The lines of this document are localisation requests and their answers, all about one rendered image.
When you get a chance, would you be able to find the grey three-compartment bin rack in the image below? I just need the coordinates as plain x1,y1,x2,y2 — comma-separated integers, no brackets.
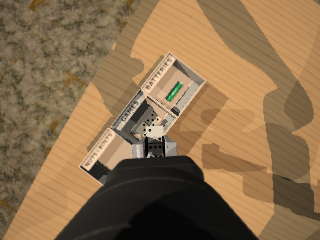
79,53,206,185

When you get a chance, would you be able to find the white domino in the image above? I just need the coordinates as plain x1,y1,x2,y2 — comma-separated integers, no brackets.
146,125,164,158
136,111,162,137

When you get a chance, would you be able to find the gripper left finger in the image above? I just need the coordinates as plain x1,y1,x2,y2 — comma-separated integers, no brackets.
131,136,148,158

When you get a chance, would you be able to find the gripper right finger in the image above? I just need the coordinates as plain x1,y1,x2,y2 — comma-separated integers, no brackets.
162,135,178,156

